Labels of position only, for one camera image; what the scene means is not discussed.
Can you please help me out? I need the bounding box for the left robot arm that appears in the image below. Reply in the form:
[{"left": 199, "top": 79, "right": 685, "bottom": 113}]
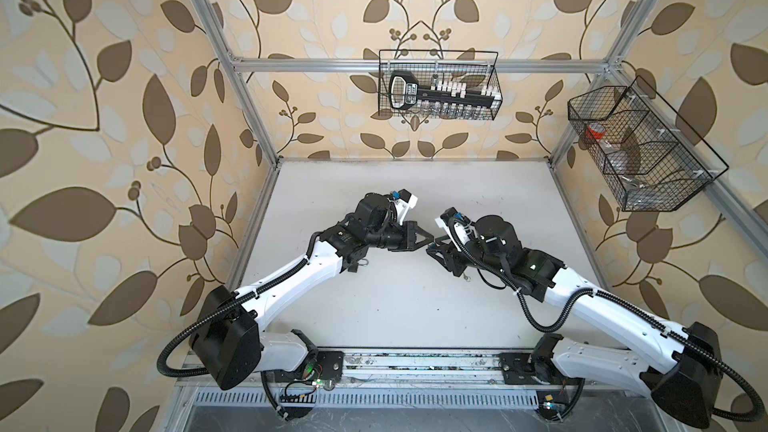
[{"left": 156, "top": 189, "right": 433, "bottom": 390}]

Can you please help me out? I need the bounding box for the side wire basket black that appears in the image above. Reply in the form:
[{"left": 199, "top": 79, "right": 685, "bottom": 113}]
[{"left": 567, "top": 76, "right": 729, "bottom": 212}]

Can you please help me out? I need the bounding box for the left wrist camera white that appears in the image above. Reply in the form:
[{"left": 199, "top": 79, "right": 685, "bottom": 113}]
[{"left": 391, "top": 189, "right": 418, "bottom": 225}]

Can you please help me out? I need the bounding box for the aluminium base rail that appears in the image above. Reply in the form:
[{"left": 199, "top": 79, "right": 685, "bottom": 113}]
[{"left": 173, "top": 346, "right": 673, "bottom": 410}]

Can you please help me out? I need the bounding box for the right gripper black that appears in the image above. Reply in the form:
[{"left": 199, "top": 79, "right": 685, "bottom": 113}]
[{"left": 425, "top": 231, "right": 505, "bottom": 277}]

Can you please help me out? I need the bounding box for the black tool rack with sockets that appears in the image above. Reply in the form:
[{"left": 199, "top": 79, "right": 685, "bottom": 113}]
[{"left": 384, "top": 71, "right": 502, "bottom": 111}]

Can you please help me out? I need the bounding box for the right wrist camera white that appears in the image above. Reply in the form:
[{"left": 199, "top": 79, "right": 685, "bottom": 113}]
[{"left": 435, "top": 207, "right": 475, "bottom": 245}]

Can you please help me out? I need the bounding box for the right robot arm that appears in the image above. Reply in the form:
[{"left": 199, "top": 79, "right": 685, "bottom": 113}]
[{"left": 428, "top": 208, "right": 766, "bottom": 429}]

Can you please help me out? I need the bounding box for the back wire basket black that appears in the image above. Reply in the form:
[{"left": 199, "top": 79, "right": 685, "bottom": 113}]
[{"left": 378, "top": 48, "right": 503, "bottom": 121}]

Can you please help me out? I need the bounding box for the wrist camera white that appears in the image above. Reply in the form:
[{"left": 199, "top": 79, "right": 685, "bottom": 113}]
[
  {"left": 391, "top": 189, "right": 418, "bottom": 225},
  {"left": 435, "top": 207, "right": 475, "bottom": 245}
]

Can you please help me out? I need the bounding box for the black padlock lower left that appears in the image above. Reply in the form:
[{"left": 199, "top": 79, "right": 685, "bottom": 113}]
[{"left": 348, "top": 258, "right": 369, "bottom": 273}]

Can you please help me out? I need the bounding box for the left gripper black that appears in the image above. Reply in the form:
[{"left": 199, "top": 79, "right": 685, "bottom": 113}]
[{"left": 364, "top": 220, "right": 436, "bottom": 251}]

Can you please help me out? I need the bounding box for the red cap in basket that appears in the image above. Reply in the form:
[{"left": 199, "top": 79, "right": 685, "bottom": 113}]
[{"left": 585, "top": 122, "right": 606, "bottom": 142}]

